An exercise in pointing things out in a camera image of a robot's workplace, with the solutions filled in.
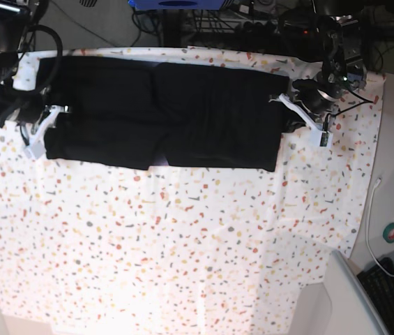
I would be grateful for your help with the left gripper silver body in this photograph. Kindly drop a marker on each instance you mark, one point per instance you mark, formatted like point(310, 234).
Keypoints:
point(339, 74)

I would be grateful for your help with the right gripper silver body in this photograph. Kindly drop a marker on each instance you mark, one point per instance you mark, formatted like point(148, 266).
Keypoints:
point(16, 108)

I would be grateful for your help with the black t-shirt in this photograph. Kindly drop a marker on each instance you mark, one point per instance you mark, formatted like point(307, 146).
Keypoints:
point(139, 114)

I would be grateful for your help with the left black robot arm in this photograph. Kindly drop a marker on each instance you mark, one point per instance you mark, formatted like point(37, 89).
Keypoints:
point(335, 42)

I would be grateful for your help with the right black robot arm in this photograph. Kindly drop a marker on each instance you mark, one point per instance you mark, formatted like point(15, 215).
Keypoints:
point(16, 19)

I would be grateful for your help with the green tape roll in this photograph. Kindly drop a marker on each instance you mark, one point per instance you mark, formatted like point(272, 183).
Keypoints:
point(388, 233)

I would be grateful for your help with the terrazzo patterned tablecloth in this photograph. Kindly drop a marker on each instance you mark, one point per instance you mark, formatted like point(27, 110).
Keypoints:
point(91, 249)

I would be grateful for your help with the black keyboard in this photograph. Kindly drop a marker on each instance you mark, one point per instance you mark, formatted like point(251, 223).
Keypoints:
point(380, 289)

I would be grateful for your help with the grey laptop lid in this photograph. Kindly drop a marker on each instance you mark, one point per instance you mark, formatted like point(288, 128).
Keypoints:
point(352, 311)

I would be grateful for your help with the black wire rack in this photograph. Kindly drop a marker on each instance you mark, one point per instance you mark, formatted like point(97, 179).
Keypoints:
point(233, 16)

